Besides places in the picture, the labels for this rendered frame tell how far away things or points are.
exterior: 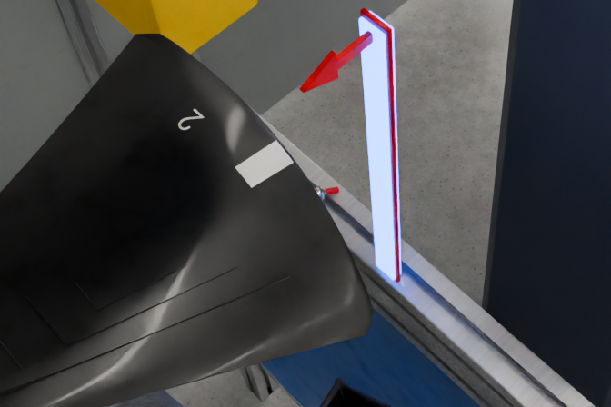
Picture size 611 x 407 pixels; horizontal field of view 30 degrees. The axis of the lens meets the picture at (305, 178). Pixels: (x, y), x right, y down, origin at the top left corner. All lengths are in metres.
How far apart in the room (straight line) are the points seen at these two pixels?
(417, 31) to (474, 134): 0.26
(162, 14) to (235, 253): 0.31
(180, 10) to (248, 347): 0.37
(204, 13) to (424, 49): 1.29
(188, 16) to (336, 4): 1.12
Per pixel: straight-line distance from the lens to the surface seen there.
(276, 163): 0.68
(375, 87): 0.74
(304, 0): 1.96
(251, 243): 0.65
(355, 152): 2.07
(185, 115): 0.68
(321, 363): 1.44
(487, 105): 2.13
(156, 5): 0.90
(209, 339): 0.63
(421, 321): 0.97
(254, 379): 1.78
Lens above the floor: 1.73
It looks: 57 degrees down
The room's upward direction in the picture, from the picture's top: 9 degrees counter-clockwise
